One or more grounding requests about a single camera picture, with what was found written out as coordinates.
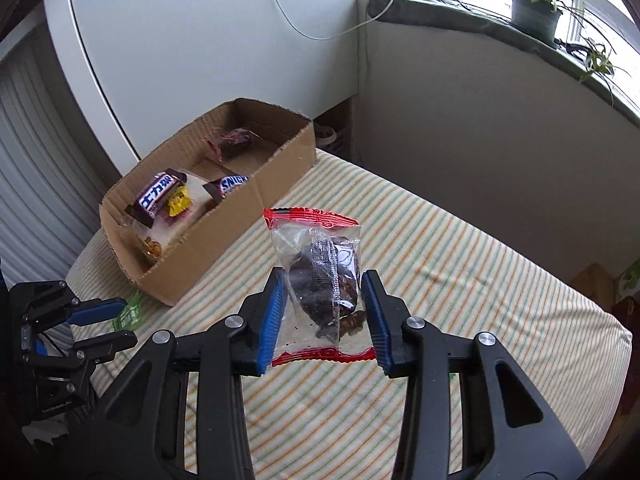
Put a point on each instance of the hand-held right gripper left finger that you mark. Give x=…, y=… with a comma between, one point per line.
x=270, y=330

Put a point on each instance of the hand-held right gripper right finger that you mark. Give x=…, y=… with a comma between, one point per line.
x=375, y=325

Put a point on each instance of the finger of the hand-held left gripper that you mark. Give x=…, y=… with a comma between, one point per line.
x=110, y=342
x=97, y=312

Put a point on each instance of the green candy packet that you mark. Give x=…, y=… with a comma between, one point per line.
x=129, y=312

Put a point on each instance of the clear red-edged dark snack packet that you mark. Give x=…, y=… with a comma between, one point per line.
x=320, y=280

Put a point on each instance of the cardboard box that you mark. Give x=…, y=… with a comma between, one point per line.
x=210, y=255

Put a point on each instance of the clear-wrapped bread slice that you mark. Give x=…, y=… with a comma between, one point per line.
x=170, y=232

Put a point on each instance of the brown chocolate bar white label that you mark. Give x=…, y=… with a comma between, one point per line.
x=152, y=197

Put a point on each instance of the yellow candy packet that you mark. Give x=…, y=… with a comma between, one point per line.
x=179, y=203

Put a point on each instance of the brown chocolate bar blue lettering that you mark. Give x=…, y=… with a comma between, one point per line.
x=230, y=185

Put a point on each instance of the white slatted door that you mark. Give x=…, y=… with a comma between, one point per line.
x=30, y=160

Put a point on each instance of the grey slatted basket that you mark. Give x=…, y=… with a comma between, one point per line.
x=340, y=145

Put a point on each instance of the dark snack packet red label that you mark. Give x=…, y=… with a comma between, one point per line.
x=232, y=142

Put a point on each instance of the wooden furniture piece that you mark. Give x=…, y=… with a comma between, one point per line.
x=592, y=285

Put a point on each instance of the green printed bag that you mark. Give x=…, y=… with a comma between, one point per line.
x=629, y=282

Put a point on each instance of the white cabinet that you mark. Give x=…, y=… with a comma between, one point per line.
x=200, y=35

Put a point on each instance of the green windowsill cover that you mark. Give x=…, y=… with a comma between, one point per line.
x=450, y=17

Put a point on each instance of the black object on windowsill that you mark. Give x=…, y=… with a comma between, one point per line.
x=575, y=49

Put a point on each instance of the potted spider plant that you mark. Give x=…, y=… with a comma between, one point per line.
x=532, y=15

